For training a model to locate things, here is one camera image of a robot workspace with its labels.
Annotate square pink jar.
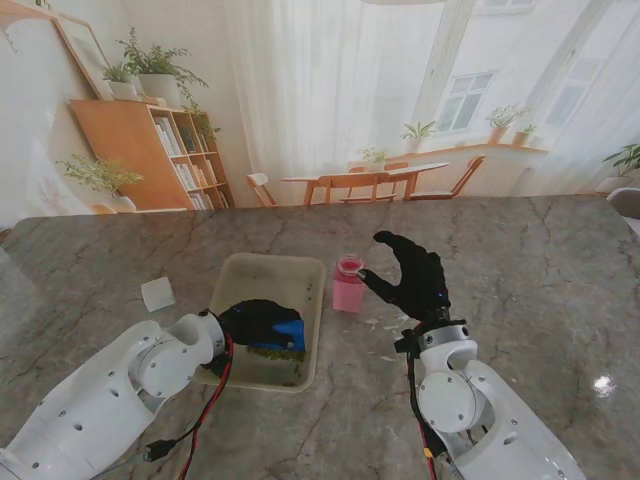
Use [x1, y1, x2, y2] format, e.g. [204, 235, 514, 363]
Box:
[332, 254, 365, 314]

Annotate white rounded chair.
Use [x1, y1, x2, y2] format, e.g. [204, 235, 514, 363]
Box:
[606, 187, 640, 221]

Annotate wooden chair with backrest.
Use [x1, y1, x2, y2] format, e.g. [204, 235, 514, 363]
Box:
[339, 172, 397, 204]

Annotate white square jar lid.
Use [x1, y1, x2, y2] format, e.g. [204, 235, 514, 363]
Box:
[140, 277, 176, 314]

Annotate small plant terracotta pot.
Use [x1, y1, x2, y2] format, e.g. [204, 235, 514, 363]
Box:
[513, 124, 539, 148]

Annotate broad leaf potted plant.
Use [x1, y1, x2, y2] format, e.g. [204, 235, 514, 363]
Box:
[599, 143, 640, 194]

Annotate wooden dining table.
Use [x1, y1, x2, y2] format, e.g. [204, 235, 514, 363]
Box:
[280, 162, 451, 206]

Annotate large plant white pot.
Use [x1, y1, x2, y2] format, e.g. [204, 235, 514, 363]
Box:
[115, 27, 210, 109]

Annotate trailing ivy plant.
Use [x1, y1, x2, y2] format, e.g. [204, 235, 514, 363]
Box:
[182, 102, 222, 144]

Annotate red black left arm cable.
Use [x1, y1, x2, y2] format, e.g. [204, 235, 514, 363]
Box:
[142, 334, 236, 480]

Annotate cream baking tray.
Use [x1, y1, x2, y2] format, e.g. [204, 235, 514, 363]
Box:
[197, 252, 327, 394]

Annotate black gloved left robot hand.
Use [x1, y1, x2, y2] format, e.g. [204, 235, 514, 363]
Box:
[217, 298, 305, 349]

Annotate wooden bookshelf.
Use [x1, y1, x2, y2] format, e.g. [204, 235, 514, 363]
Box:
[68, 98, 236, 211]

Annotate red black arm cable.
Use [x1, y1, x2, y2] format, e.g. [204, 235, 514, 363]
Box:
[407, 349, 451, 480]
[142, 334, 236, 480]

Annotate leaning wooden picture frame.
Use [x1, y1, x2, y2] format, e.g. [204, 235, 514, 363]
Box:
[51, 17, 116, 102]

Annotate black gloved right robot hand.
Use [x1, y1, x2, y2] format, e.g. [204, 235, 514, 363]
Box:
[358, 230, 454, 326]

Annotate red black right arm cable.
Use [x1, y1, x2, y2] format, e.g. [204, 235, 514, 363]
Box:
[407, 349, 451, 480]

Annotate scattered green beans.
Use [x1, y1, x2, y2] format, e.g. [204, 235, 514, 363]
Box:
[239, 272, 324, 389]

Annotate bushy plant terracotta pot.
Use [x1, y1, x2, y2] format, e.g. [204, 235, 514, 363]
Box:
[484, 103, 535, 146]

